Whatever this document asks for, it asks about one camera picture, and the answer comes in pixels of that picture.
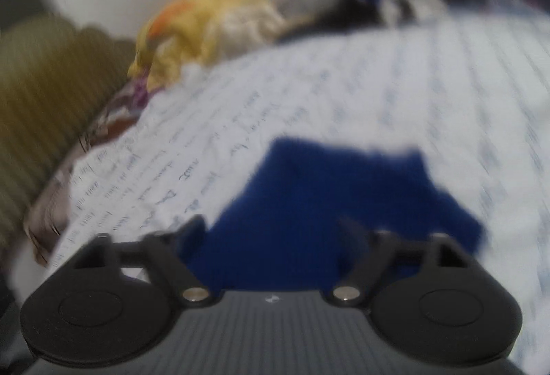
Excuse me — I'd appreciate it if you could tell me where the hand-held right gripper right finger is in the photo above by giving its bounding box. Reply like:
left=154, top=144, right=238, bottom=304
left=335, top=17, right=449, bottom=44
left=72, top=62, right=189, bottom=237
left=330, top=218, right=473, bottom=308

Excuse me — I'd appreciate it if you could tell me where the white script-printed bedspread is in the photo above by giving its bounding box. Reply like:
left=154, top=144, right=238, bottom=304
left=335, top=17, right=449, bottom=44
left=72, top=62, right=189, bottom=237
left=9, top=8, right=550, bottom=375

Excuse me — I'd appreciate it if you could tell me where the blue small garment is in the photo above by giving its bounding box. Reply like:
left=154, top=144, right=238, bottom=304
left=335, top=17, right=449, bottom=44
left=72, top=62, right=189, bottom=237
left=185, top=137, right=487, bottom=295

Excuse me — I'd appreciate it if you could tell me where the yellow cloth pile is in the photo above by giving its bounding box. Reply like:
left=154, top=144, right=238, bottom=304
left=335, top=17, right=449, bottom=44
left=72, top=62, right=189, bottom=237
left=128, top=0, right=288, bottom=93

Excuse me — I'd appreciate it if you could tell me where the brown patterned cloth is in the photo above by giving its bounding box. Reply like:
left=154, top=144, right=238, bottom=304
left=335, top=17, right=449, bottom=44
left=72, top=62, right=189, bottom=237
left=25, top=76, right=153, bottom=269

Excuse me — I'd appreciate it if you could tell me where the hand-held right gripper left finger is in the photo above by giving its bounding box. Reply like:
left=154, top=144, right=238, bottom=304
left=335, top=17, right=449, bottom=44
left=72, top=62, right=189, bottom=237
left=72, top=215, right=214, bottom=308

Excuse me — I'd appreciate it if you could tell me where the olive striped cushion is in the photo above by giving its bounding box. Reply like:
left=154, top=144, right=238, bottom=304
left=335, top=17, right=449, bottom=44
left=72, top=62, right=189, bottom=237
left=0, top=14, right=139, bottom=249

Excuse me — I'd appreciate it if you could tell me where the dark clothes pile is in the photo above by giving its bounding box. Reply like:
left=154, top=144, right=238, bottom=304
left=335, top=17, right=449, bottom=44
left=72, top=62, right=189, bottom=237
left=277, top=0, right=432, bottom=43

